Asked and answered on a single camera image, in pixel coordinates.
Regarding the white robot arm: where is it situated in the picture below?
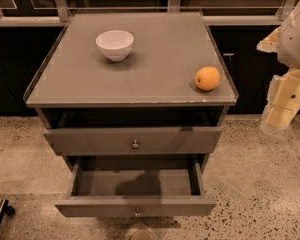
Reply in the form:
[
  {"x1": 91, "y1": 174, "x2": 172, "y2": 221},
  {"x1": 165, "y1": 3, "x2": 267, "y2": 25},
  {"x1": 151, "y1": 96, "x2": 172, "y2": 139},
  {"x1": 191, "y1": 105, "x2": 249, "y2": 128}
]
[{"x1": 257, "y1": 1, "x2": 300, "y2": 133}]

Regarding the grey drawer cabinet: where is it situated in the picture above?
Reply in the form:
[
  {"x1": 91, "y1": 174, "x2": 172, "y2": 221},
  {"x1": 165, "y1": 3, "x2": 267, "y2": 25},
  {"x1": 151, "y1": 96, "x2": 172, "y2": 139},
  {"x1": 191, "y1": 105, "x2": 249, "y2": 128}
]
[{"x1": 23, "y1": 11, "x2": 240, "y2": 165}]

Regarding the black caster wheel base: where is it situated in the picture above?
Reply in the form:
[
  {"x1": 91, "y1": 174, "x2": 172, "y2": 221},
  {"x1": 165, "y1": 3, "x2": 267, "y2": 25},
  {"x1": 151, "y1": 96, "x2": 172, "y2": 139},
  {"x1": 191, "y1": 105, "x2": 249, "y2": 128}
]
[{"x1": 0, "y1": 199, "x2": 15, "y2": 225}]

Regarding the orange fruit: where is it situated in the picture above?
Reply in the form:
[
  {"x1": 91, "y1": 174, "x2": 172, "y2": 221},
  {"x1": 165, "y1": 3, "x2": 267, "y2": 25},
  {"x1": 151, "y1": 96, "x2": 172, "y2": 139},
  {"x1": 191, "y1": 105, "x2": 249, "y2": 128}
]
[{"x1": 195, "y1": 66, "x2": 221, "y2": 91}]

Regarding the grey drawer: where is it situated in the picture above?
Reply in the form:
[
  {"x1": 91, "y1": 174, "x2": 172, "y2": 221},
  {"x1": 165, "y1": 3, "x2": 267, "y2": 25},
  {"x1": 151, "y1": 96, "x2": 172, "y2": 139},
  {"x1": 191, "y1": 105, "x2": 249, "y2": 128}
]
[
  {"x1": 44, "y1": 127, "x2": 221, "y2": 156},
  {"x1": 55, "y1": 156, "x2": 216, "y2": 217}
]

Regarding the grey top drawer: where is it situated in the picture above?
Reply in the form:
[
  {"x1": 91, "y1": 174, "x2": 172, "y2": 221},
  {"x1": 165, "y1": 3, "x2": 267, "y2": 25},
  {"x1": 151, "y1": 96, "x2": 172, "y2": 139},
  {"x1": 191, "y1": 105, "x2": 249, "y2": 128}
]
[{"x1": 44, "y1": 127, "x2": 221, "y2": 156}]

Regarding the metal window frame rail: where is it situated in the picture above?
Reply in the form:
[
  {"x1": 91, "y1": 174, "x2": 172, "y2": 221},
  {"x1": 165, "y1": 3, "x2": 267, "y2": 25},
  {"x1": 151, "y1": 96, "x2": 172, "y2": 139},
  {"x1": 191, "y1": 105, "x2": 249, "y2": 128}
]
[{"x1": 0, "y1": 0, "x2": 300, "y2": 27}]

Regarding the white ceramic bowl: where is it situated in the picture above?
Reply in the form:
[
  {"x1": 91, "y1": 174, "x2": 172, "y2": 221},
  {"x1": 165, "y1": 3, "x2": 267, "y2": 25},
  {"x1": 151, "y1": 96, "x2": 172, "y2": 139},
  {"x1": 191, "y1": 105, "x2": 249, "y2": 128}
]
[{"x1": 96, "y1": 30, "x2": 134, "y2": 62}]

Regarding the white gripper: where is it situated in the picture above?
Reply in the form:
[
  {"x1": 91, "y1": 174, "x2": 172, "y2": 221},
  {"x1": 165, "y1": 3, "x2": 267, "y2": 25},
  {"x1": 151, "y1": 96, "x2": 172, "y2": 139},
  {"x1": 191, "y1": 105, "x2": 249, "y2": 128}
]
[{"x1": 261, "y1": 69, "x2": 300, "y2": 130}]

